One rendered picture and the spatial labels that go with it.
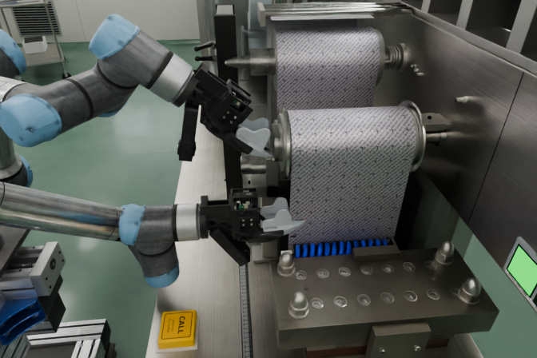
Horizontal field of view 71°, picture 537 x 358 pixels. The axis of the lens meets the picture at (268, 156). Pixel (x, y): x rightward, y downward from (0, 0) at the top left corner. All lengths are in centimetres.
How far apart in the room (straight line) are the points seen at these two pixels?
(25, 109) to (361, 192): 59
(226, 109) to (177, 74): 10
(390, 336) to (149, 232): 47
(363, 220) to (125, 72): 54
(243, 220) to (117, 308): 147
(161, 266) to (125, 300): 134
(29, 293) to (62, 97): 82
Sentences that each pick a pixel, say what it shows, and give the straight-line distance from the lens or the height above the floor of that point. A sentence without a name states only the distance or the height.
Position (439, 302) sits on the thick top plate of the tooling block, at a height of 103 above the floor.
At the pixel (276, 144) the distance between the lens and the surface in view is 71.
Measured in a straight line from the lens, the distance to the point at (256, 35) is 167.
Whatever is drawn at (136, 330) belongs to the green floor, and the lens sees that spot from 204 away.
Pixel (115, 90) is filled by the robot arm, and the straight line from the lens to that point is 70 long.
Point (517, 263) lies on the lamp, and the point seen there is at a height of 118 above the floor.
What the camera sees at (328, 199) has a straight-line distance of 77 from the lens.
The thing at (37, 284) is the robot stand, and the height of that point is 74.
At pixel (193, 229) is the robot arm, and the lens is 75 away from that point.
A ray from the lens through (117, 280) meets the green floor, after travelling 226.
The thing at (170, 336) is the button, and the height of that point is 92.
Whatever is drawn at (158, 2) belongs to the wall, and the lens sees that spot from 632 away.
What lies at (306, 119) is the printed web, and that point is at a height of 131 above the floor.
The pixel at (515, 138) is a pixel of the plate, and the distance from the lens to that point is 68.
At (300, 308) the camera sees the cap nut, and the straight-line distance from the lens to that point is 70.
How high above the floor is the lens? 162
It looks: 32 degrees down
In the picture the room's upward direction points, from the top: straight up
